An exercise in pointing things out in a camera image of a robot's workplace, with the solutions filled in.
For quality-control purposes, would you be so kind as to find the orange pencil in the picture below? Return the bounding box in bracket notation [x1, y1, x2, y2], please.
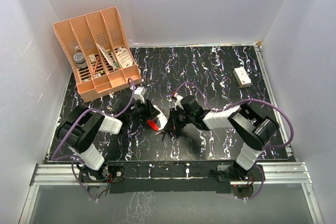
[93, 56, 101, 75]

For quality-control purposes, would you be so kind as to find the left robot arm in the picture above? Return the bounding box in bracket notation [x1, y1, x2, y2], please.
[55, 99, 167, 182]

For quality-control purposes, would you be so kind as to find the white blister pack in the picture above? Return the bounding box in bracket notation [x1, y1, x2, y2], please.
[116, 47, 133, 68]

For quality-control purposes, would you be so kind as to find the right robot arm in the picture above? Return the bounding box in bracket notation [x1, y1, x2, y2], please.
[162, 95, 279, 180]

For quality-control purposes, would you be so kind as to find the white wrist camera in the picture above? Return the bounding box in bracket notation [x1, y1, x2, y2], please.
[133, 86, 146, 104]
[171, 92, 183, 109]

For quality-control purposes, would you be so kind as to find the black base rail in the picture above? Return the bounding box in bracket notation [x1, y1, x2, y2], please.
[77, 161, 265, 197]

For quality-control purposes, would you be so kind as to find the round grey tin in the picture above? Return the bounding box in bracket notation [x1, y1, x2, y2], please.
[73, 52, 87, 69]

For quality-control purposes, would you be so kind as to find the small white card box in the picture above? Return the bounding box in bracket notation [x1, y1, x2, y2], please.
[89, 54, 97, 63]

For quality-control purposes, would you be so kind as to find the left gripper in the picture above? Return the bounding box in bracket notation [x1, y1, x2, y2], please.
[127, 98, 160, 122]

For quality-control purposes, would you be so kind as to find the white paper packet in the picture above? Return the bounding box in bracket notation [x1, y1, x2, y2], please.
[96, 43, 119, 70]

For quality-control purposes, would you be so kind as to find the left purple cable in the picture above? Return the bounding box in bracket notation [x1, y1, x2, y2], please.
[51, 77, 137, 201]

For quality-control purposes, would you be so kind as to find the small white cardboard box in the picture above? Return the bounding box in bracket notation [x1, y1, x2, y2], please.
[233, 67, 251, 88]

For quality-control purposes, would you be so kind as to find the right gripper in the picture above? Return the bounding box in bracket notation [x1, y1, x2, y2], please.
[164, 106, 194, 130]

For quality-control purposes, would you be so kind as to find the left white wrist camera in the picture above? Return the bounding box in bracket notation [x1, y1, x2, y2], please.
[133, 86, 146, 104]

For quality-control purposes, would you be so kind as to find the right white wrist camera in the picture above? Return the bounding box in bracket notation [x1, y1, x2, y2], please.
[171, 92, 183, 109]

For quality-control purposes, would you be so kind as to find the orange plastic desk organizer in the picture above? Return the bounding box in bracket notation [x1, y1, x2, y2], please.
[54, 7, 142, 102]

